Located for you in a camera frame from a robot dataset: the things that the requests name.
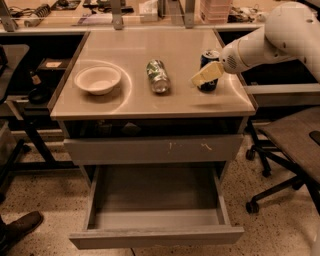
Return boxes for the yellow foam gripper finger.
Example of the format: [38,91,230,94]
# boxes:
[191,61,224,87]

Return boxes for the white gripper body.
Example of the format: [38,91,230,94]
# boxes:
[219,36,253,74]

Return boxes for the blue pepsi can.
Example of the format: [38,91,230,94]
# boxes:
[198,49,219,93]

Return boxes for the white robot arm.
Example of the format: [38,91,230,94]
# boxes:
[191,2,320,87]

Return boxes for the green soda can lying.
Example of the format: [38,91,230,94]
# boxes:
[146,59,171,94]

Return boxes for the closed top drawer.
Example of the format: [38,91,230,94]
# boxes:
[64,134,243,165]

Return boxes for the grey drawer cabinet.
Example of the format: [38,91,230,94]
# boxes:
[47,28,259,188]

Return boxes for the open middle drawer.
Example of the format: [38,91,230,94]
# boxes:
[69,164,244,249]

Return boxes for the pink stacked trays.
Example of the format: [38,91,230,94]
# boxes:
[200,0,233,24]

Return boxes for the white tissue box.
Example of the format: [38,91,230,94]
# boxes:
[139,0,158,22]

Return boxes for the black office chair right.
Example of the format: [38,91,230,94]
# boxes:
[246,106,320,214]

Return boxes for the black office chair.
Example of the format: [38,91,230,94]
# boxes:
[246,106,320,214]
[0,44,29,200]

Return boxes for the white bowl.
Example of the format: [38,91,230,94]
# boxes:
[74,65,121,96]

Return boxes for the black round object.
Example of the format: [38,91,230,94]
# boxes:
[28,87,51,104]

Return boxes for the black office chair left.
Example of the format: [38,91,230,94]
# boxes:
[0,44,29,200]

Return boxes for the brown shoe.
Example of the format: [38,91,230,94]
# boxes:
[0,211,43,254]

